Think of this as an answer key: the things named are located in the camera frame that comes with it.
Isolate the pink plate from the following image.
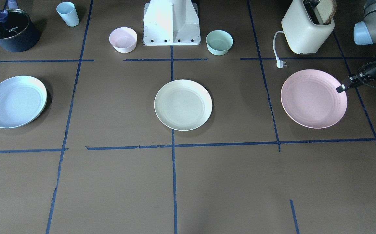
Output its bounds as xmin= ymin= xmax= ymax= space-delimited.
xmin=280 ymin=69 xmax=348 ymax=129

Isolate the white toaster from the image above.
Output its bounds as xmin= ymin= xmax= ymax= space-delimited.
xmin=281 ymin=0 xmax=335 ymax=54

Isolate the bread slice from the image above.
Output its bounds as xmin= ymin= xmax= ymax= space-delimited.
xmin=316 ymin=0 xmax=337 ymax=25

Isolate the green bowl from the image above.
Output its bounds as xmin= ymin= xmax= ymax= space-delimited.
xmin=206 ymin=30 xmax=234 ymax=55

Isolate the cream white plate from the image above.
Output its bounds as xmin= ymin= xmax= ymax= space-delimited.
xmin=154 ymin=79 xmax=213 ymax=131

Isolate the pink bowl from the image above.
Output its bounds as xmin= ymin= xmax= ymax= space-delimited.
xmin=109 ymin=27 xmax=138 ymax=53

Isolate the light blue cup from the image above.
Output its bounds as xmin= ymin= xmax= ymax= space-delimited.
xmin=57 ymin=2 xmax=79 ymax=27

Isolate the blue plate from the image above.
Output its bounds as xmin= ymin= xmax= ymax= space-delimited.
xmin=0 ymin=75 xmax=48 ymax=129

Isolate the dark blue pot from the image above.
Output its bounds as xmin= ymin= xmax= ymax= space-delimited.
xmin=0 ymin=0 xmax=41 ymax=52

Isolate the white power plug cable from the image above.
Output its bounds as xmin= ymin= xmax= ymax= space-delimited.
xmin=273 ymin=31 xmax=287 ymax=69

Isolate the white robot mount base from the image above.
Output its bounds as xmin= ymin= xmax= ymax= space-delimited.
xmin=142 ymin=0 xmax=201 ymax=46

